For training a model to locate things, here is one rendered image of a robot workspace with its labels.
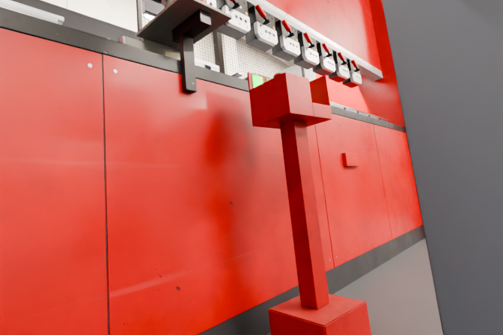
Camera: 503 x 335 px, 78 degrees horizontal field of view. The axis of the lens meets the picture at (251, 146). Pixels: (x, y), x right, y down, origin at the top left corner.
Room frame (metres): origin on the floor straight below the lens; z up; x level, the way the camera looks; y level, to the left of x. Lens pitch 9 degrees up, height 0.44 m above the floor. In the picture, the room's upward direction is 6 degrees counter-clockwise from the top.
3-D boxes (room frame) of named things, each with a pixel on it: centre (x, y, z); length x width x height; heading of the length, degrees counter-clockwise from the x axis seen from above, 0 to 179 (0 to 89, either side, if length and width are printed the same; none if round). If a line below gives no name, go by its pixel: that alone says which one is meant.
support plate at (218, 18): (0.90, 0.18, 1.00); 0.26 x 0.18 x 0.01; 48
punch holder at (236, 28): (1.27, 0.03, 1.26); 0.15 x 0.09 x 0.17; 138
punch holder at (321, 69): (1.86, -0.51, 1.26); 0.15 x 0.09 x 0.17; 138
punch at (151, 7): (1.00, 0.29, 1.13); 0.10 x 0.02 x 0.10; 138
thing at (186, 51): (0.87, 0.15, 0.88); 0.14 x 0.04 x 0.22; 48
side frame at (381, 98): (2.79, -1.12, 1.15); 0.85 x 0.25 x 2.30; 48
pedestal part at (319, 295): (0.95, -0.14, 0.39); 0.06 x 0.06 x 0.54; 42
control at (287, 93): (0.95, -0.14, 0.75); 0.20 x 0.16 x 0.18; 132
